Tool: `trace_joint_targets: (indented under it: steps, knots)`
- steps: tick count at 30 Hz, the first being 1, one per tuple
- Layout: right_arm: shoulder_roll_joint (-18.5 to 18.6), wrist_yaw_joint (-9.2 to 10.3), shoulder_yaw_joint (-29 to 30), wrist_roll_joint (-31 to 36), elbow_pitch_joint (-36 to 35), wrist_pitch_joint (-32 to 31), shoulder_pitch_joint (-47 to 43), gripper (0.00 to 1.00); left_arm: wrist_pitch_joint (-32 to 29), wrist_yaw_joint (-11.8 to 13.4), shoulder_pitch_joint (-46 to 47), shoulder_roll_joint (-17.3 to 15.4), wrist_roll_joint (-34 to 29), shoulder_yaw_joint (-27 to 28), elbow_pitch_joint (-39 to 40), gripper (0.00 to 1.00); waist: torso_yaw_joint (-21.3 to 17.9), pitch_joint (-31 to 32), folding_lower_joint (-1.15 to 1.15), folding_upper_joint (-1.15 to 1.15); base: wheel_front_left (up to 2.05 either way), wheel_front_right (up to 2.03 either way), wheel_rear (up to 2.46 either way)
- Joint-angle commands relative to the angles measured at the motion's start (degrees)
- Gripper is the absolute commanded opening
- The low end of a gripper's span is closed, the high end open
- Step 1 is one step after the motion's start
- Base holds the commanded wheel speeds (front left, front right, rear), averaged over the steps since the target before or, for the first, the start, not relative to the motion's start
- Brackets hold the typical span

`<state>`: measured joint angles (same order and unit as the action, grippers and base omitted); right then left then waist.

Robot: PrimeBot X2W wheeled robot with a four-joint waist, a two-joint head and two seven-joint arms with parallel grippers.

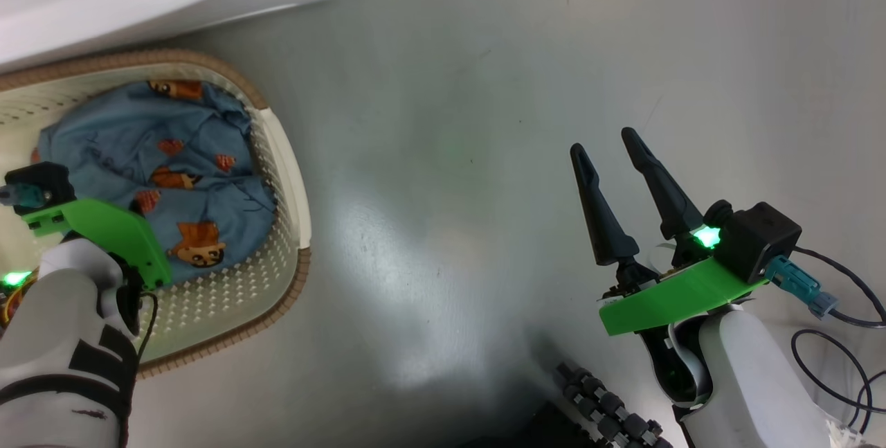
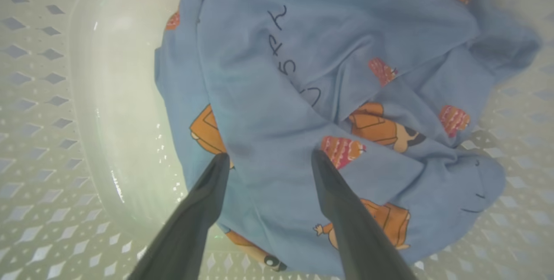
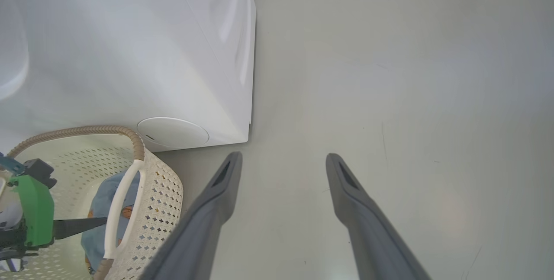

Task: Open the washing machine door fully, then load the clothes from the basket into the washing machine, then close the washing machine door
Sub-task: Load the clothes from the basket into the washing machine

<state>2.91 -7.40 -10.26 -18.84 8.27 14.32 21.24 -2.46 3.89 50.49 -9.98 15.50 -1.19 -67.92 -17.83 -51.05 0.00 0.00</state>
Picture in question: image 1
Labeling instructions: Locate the blue cartoon print garment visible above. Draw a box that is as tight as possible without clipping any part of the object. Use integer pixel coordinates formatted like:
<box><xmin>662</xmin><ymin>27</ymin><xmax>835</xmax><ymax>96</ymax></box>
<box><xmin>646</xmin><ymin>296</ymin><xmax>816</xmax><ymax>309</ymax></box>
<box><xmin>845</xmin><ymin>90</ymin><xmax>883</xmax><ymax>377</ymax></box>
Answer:
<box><xmin>31</xmin><ymin>80</ymin><xmax>278</xmax><ymax>284</ymax></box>

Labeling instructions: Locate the cream perforated laundry basket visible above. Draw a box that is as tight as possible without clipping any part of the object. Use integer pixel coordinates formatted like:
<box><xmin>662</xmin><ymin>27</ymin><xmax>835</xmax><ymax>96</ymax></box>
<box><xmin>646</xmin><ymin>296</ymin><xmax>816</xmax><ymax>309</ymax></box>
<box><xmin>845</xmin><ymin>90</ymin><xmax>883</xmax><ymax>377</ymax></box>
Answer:
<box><xmin>0</xmin><ymin>48</ymin><xmax>312</xmax><ymax>376</ymax></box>

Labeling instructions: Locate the thin black cable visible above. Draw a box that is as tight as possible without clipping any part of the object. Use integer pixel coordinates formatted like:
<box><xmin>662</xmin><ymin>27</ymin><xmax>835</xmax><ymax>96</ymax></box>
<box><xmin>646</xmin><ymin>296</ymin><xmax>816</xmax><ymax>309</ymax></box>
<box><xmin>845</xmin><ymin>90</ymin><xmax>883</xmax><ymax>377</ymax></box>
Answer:
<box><xmin>790</xmin><ymin>329</ymin><xmax>886</xmax><ymax>435</ymax></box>
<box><xmin>134</xmin><ymin>291</ymin><xmax>159</xmax><ymax>367</ymax></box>
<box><xmin>793</xmin><ymin>246</ymin><xmax>886</xmax><ymax>330</ymax></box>

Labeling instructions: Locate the teal camera connector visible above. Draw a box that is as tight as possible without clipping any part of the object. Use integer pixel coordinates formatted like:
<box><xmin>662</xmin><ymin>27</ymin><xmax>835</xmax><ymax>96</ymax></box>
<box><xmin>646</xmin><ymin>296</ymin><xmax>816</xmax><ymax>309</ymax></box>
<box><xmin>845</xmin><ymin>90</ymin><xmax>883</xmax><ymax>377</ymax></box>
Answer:
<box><xmin>765</xmin><ymin>256</ymin><xmax>839</xmax><ymax>318</ymax></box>
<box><xmin>0</xmin><ymin>183</ymin><xmax>53</xmax><ymax>208</ymax></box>

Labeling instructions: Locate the teal right camera connector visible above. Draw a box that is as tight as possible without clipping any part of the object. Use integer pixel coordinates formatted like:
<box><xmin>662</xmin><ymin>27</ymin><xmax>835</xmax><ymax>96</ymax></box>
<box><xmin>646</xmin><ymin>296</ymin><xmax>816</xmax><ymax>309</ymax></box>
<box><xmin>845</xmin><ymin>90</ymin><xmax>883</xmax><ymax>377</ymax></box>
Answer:
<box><xmin>765</xmin><ymin>256</ymin><xmax>839</xmax><ymax>318</ymax></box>

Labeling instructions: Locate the teal left camera connector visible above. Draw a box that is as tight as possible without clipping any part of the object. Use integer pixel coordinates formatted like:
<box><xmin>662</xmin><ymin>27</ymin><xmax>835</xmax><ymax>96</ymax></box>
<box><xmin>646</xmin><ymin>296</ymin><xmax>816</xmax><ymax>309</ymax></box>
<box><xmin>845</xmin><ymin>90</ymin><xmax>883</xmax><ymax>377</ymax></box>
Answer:
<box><xmin>0</xmin><ymin>183</ymin><xmax>53</xmax><ymax>208</ymax></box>

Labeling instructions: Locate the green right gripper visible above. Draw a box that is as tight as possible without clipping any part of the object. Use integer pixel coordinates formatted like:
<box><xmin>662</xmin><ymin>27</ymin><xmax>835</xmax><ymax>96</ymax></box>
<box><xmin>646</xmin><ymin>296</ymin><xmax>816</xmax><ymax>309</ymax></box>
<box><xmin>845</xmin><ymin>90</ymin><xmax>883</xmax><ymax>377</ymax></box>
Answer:
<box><xmin>570</xmin><ymin>127</ymin><xmax>769</xmax><ymax>337</ymax></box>

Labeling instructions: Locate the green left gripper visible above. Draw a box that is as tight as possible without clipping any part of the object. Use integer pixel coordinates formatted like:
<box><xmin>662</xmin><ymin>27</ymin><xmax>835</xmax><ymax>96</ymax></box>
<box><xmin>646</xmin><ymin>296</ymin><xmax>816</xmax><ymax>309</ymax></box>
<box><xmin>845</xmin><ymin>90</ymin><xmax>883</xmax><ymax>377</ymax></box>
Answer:
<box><xmin>23</xmin><ymin>197</ymin><xmax>172</xmax><ymax>289</ymax></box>

